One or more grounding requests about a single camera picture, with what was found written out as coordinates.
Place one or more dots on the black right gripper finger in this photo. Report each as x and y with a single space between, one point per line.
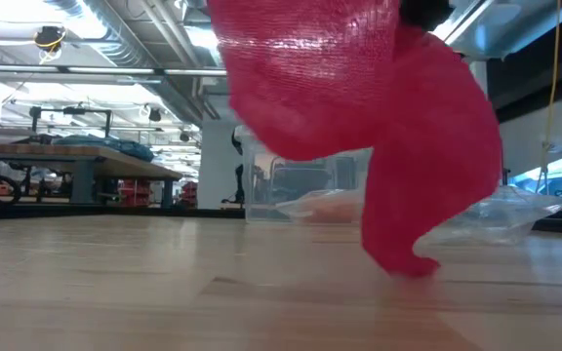
425 12

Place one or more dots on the red elastic bandage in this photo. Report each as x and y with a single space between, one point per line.
310 88

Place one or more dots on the clear plastic zip bag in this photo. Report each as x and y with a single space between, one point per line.
505 214

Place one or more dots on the bagged orange bandage roll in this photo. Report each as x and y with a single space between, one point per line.
330 212

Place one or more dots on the clear plastic storage box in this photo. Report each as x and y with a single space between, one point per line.
261 195

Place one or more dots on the red storage bin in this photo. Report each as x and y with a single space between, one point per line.
134 192
189 194

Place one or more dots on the long ceiling light bar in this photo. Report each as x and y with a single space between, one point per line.
115 70

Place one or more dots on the teal cloth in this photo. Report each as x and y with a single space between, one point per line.
115 145

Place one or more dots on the wooden background workbench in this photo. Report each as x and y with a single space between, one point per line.
66 152

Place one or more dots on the large smooth silver duct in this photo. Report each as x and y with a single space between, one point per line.
515 29

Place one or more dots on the ribbed silver ventilation duct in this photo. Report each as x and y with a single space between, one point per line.
115 44

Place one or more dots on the black background gantry frame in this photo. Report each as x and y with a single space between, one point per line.
71 111

